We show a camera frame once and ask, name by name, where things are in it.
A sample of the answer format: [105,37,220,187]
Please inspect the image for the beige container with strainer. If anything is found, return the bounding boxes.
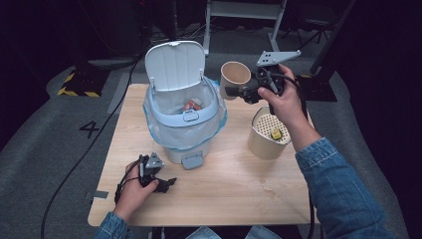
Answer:
[246,105,294,161]

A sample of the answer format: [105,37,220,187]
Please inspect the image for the tangled floor cables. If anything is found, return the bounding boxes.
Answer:
[148,23,208,49]

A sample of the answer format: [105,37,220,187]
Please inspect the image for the black tripod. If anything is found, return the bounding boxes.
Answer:
[282,14,330,62]

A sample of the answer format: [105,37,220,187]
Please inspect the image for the right hand-held gripper cable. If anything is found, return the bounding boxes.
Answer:
[269,72,317,239]

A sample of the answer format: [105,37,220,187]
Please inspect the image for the pale blue plastic trash bag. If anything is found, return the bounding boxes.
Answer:
[142,78,229,151]

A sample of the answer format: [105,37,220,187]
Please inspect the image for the white desk frame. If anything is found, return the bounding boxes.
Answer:
[201,0,289,62]

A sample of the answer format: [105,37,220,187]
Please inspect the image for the left hand-held gripper cable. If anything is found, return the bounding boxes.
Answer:
[113,158,144,205]

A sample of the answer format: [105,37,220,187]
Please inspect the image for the blue snack packet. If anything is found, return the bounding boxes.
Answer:
[181,97,204,114]

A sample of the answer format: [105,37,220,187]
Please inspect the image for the hand-held gripper cable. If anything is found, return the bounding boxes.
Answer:
[113,158,144,205]
[269,72,317,239]

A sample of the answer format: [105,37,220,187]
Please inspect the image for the person's left hand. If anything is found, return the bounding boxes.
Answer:
[112,160,160,222]

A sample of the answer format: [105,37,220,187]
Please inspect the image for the light blue pedal trash can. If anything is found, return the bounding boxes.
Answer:
[143,40,222,171]

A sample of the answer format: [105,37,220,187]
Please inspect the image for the person's right hand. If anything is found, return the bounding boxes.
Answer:
[257,63,314,129]

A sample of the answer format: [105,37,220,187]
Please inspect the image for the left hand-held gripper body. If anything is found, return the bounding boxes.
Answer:
[138,151,165,188]

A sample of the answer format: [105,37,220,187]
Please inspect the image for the striped black stand base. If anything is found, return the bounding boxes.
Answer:
[57,66,111,99]
[295,74,338,103]

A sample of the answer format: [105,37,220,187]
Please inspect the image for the grey tape strip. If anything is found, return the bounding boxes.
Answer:
[85,189,109,201]

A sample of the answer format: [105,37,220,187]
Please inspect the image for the black slanted stand pole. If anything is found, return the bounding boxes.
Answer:
[310,0,356,77]

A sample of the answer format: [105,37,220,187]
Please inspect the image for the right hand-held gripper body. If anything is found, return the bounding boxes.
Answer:
[254,49,303,116]

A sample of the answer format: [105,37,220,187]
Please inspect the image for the brown paper cup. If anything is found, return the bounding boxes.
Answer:
[219,61,253,102]

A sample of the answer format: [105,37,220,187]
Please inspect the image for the long black floor cable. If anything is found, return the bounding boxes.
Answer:
[40,49,148,239]

